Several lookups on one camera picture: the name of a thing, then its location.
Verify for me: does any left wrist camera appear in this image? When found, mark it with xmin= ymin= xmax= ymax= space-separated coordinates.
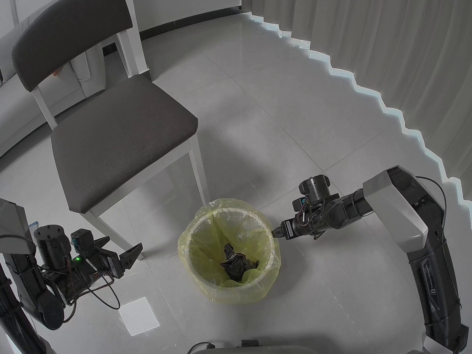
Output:
xmin=70 ymin=229 xmax=93 ymax=259

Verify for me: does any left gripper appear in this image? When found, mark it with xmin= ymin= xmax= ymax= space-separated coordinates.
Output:
xmin=75 ymin=236 xmax=144 ymax=290

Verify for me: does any white sofa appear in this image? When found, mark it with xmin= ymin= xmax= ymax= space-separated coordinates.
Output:
xmin=0 ymin=0 xmax=109 ymax=159

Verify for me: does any white curtain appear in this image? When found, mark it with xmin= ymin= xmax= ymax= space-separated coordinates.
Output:
xmin=241 ymin=0 xmax=472 ymax=213

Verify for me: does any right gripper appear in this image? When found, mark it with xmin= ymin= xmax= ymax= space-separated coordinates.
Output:
xmin=280 ymin=216 xmax=312 ymax=241

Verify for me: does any white chair with grey seat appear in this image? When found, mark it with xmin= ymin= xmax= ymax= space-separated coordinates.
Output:
xmin=11 ymin=0 xmax=207 ymax=261

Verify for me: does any white cushion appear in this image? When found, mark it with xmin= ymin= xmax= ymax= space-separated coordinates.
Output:
xmin=70 ymin=44 xmax=108 ymax=99

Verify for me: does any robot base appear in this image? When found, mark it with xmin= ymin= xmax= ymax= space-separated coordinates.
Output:
xmin=192 ymin=339 xmax=369 ymax=354

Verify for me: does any black cable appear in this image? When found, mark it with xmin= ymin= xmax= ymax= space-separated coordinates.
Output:
xmin=417 ymin=176 xmax=448 ymax=243
xmin=63 ymin=271 xmax=121 ymax=310
xmin=186 ymin=341 xmax=216 ymax=354

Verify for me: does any white trash bin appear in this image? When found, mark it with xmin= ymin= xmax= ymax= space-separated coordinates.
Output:
xmin=188 ymin=207 xmax=277 ymax=290

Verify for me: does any yellow plastic bag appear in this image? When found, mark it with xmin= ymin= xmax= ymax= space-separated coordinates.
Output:
xmin=178 ymin=197 xmax=284 ymax=304

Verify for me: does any black plastic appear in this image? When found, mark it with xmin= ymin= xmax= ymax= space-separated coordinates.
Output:
xmin=220 ymin=243 xmax=259 ymax=283

